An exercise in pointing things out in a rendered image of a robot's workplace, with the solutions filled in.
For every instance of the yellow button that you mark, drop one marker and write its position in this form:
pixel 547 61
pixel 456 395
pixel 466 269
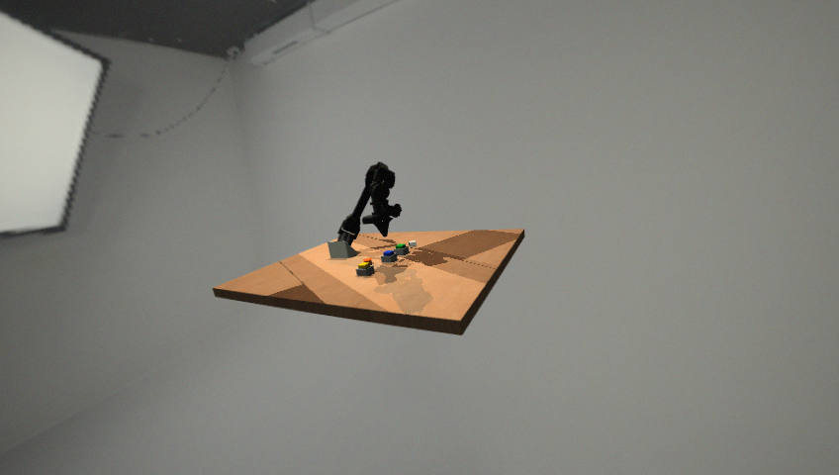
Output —
pixel 364 269

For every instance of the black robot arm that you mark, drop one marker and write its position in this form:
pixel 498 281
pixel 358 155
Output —
pixel 378 180

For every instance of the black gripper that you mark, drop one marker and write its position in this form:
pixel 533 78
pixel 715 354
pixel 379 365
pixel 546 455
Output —
pixel 380 222

